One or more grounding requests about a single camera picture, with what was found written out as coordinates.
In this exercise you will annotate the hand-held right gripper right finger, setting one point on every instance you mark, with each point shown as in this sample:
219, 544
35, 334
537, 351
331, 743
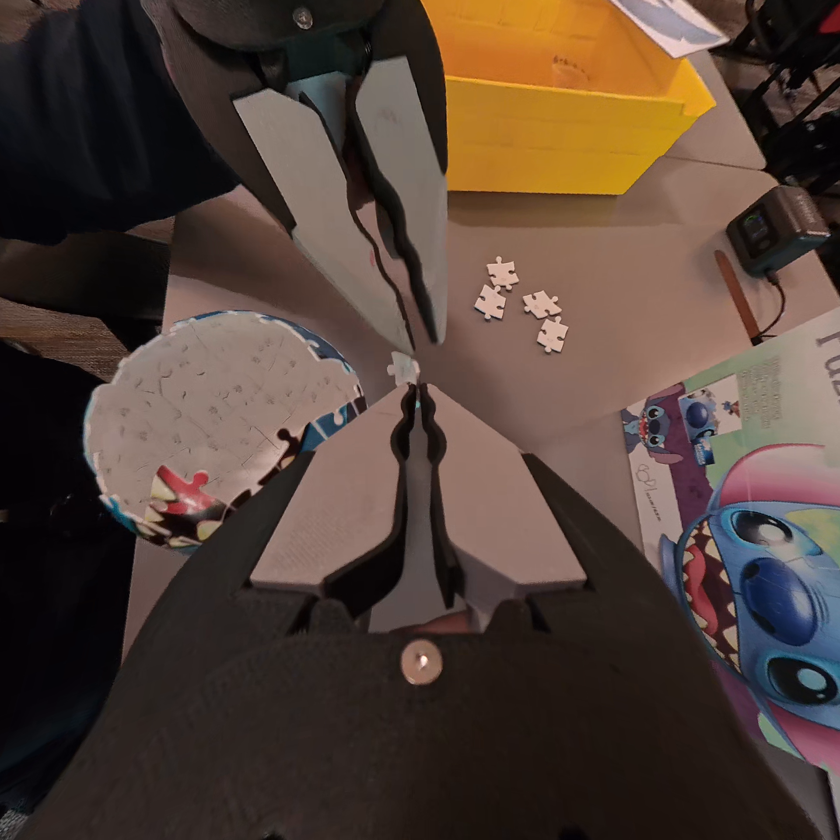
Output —
505, 518

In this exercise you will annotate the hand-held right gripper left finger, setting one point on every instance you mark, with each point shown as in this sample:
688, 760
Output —
334, 518

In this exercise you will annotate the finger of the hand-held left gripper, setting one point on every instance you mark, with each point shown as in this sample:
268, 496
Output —
308, 197
413, 164

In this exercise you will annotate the blue puzzle ball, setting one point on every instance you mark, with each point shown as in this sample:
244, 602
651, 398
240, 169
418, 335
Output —
197, 394

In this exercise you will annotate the person's left forearm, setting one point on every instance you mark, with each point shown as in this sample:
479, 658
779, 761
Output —
79, 131

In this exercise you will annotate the green printed puzzle box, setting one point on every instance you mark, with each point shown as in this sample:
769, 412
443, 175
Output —
754, 558

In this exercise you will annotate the person's right hand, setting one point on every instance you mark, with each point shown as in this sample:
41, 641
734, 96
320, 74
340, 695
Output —
449, 623

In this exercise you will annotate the yellow plastic bin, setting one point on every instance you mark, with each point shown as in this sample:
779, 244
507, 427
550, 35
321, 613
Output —
558, 131

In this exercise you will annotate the black chair armrest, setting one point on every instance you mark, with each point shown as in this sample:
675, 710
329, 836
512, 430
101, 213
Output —
79, 275

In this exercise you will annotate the white blue printed paper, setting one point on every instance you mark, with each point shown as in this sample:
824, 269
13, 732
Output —
669, 26

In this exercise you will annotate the person's dark clothing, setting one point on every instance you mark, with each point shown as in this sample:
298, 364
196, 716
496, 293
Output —
52, 590

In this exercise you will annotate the brown wooden strip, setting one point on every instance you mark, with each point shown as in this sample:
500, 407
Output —
735, 295

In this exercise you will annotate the dark grey power bank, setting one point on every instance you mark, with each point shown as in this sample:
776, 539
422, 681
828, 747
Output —
781, 229

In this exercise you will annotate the black office chair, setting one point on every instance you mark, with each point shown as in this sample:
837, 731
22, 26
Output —
800, 151

